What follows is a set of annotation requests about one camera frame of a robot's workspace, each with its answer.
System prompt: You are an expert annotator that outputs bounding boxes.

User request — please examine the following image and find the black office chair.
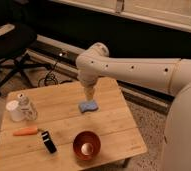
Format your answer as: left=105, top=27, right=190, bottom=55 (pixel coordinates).
left=0, top=0, right=51, bottom=96

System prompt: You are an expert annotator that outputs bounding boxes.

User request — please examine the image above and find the orange carrot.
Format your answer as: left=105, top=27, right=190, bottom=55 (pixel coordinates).
left=13, top=128, right=38, bottom=136

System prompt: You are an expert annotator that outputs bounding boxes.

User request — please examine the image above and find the black power strip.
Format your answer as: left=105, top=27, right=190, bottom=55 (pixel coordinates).
left=32, top=40, right=114, bottom=73

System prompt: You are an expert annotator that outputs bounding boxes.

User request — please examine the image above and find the red bowl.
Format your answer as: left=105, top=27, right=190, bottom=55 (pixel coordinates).
left=73, top=131, right=101, bottom=161

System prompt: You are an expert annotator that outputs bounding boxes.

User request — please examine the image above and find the black cable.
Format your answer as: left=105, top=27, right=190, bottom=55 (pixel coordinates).
left=37, top=56, right=73, bottom=88

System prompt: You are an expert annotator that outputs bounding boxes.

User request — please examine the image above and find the wooden folding table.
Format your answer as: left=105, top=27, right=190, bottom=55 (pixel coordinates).
left=0, top=78, right=147, bottom=171

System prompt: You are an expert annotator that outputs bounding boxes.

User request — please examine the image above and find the white cup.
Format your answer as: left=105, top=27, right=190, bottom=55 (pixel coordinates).
left=6, top=100, right=24, bottom=122

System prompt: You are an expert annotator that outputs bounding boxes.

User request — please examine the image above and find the black eraser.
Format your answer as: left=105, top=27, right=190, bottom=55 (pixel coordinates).
left=41, top=131, right=57, bottom=154

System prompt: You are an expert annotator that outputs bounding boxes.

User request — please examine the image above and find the blue sponge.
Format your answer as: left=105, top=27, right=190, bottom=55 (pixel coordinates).
left=78, top=100, right=98, bottom=113

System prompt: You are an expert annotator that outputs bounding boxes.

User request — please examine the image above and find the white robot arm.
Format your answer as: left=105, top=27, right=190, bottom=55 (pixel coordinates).
left=76, top=43, right=191, bottom=171

